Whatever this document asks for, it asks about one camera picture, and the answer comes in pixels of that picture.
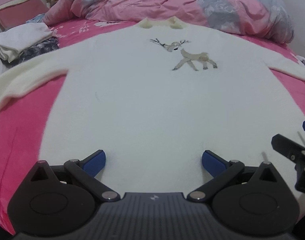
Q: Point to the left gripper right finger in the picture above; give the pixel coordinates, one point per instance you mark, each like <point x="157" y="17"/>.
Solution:
<point x="222" y="171"/>

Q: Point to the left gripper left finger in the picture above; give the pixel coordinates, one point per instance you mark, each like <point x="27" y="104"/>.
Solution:
<point x="84" y="172"/>

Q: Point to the cream fleece sweater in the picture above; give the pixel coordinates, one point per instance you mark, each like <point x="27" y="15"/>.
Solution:
<point x="155" y="104"/>

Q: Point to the pile of white clothes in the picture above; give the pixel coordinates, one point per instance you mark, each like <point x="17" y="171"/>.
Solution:
<point x="25" y="42"/>

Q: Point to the pink floral bed blanket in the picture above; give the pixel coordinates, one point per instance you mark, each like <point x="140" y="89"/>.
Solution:
<point x="22" y="129"/>

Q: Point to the light blue garment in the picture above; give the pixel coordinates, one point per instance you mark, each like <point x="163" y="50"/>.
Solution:
<point x="36" y="19"/>

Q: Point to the pink grey floral duvet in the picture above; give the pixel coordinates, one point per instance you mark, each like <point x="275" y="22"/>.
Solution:
<point x="262" y="18"/>

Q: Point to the dark red cushion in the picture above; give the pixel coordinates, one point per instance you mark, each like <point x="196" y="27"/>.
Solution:
<point x="14" y="15"/>

